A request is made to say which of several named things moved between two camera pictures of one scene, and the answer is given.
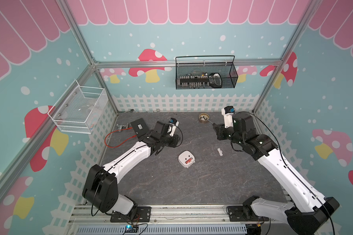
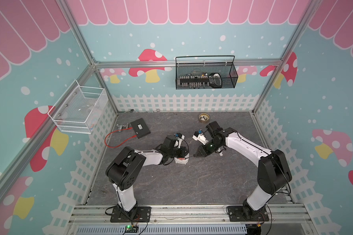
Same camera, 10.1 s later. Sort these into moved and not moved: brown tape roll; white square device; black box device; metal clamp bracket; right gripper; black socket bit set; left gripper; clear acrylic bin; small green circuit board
Moved: white square device; right gripper; left gripper
Not moved: brown tape roll; metal clamp bracket; clear acrylic bin; black socket bit set; black box device; small green circuit board
